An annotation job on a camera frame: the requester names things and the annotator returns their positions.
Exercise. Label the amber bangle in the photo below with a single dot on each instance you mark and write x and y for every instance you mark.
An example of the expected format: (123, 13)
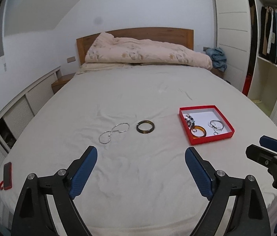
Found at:
(198, 135)

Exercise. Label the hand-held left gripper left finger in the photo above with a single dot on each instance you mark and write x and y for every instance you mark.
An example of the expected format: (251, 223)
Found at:
(84, 172)

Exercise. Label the wooden headboard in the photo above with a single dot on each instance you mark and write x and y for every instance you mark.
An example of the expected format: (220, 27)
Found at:
(177, 36)

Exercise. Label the bed with white sheet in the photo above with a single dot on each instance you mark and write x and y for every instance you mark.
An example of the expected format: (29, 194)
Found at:
(140, 98)

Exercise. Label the wall switch panel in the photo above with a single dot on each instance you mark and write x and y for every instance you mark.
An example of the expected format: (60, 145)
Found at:
(71, 59)

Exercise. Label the red phone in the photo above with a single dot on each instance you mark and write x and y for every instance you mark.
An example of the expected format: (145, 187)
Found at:
(7, 174)

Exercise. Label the white wardrobe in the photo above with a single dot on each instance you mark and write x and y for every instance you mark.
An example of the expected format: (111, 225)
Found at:
(231, 17)

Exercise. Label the cream pillow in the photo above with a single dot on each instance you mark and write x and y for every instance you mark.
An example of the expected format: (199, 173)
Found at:
(96, 66)

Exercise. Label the hanging dark clothes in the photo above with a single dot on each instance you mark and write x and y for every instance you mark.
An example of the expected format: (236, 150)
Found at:
(273, 36)

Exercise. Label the red bag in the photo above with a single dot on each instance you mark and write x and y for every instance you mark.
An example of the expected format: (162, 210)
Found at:
(247, 86)

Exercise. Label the red shallow box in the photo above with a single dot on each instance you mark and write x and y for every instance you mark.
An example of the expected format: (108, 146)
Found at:
(184, 124)

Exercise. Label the pink floral quilt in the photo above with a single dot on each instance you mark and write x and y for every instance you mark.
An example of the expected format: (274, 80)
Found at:
(140, 51)

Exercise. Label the dark green bangle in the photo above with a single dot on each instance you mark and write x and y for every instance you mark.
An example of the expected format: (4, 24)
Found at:
(138, 130)

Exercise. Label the blue clothes pile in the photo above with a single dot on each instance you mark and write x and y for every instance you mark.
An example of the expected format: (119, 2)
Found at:
(217, 57)

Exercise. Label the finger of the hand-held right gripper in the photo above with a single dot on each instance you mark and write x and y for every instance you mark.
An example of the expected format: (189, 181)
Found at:
(261, 154)
(272, 142)

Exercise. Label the wooden nightstand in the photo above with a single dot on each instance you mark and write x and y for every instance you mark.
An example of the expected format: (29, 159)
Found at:
(62, 81)
(218, 73)

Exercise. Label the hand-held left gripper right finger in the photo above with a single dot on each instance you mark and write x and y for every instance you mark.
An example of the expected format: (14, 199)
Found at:
(198, 174)

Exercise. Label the thin silver hinged bangle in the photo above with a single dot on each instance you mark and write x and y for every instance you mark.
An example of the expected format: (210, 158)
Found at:
(223, 125)

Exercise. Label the low white cabinet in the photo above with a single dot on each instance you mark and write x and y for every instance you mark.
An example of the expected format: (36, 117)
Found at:
(20, 113)

